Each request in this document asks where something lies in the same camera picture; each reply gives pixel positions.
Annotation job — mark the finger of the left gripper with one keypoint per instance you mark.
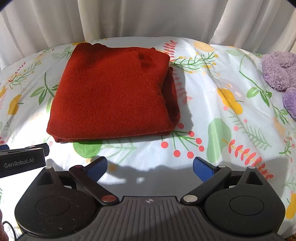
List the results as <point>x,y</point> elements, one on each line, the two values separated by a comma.
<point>44,146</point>
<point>4,147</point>

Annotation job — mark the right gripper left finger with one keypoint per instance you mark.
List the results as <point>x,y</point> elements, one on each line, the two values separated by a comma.
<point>87,178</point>

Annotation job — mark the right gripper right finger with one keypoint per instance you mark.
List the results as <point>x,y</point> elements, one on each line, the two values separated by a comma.
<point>212,177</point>

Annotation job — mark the red knit sweater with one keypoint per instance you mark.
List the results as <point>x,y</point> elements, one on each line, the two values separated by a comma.
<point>109,92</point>

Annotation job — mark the floral white bed sheet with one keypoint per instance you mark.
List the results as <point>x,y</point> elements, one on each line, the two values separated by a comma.
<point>229,116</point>

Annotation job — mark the white curtain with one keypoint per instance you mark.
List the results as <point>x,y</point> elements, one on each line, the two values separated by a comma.
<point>28,27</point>

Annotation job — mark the purple fluffy plush toy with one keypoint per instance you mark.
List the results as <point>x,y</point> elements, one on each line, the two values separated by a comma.
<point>278,71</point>

